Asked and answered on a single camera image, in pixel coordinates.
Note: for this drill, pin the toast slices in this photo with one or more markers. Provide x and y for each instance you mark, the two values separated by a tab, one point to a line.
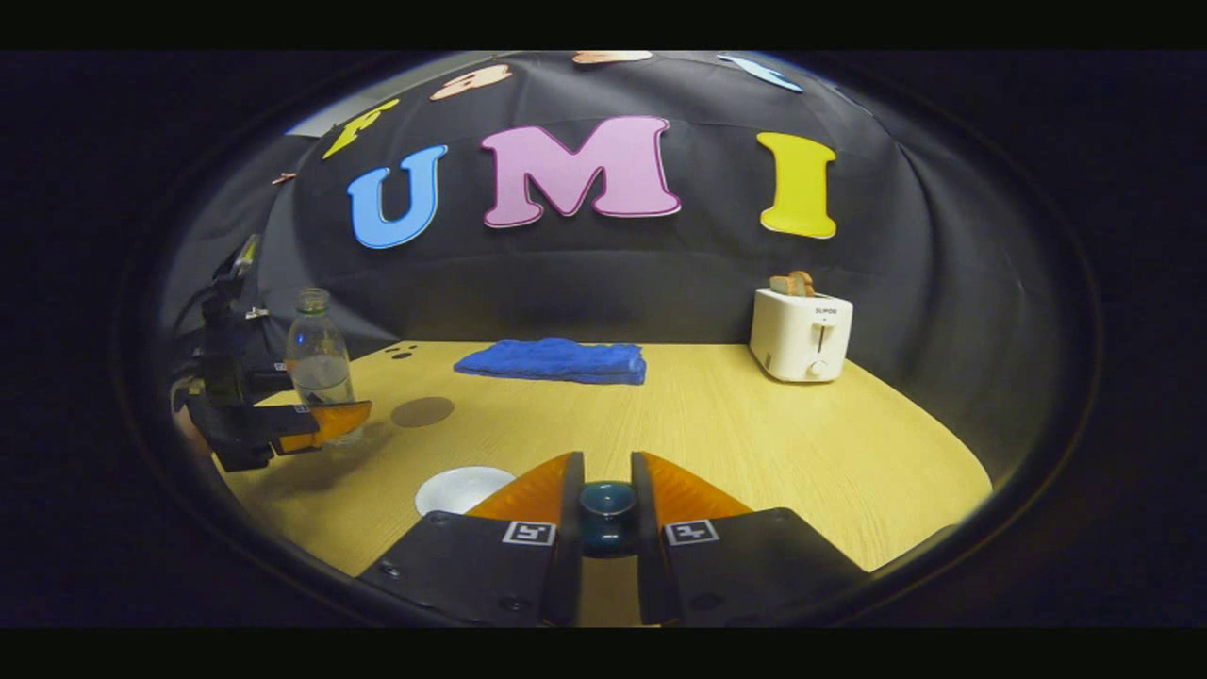
792	283

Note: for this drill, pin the white toaster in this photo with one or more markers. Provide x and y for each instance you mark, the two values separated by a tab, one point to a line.
800	335

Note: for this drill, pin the black backdrop cloth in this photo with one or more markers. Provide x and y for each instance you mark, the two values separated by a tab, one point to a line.
603	273

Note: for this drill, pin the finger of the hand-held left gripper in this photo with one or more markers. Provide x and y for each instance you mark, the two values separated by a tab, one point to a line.
269	380
330	422

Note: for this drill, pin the clear plastic water bottle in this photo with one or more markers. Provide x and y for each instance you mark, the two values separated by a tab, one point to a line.
319	363

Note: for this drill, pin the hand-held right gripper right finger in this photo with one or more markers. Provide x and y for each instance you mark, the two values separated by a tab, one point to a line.
745	566

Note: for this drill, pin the blue teacup lid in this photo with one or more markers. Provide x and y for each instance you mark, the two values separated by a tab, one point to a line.
606	519

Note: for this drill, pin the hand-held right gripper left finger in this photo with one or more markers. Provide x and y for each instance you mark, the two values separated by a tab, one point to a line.
471	566

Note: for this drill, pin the blue folded towel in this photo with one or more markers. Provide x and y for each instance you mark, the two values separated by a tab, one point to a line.
556	361

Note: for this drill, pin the round brown coaster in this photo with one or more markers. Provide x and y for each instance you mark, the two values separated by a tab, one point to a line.
421	411

